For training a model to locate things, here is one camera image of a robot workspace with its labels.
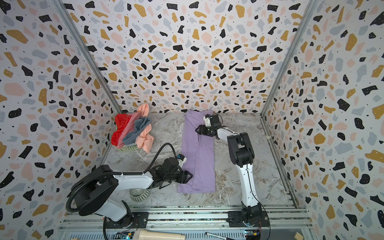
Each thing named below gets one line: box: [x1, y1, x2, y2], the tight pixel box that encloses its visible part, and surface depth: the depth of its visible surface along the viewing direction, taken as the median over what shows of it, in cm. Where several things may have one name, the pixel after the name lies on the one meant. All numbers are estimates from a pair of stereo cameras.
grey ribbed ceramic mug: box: [129, 188, 151, 202], surface depth 78 cm
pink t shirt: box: [115, 111, 142, 149], surface depth 94 cm
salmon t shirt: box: [135, 103, 155, 154], surface depth 99 cm
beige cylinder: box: [133, 229, 186, 240], surface depth 68 cm
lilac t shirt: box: [177, 110, 216, 194], surface depth 97 cm
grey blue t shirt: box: [122, 116, 152, 145], surface depth 94 cm
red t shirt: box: [111, 113, 132, 147], surface depth 96 cm
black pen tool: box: [205, 232, 235, 240], surface depth 71 cm
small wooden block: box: [293, 231, 304, 240], surface depth 71 cm
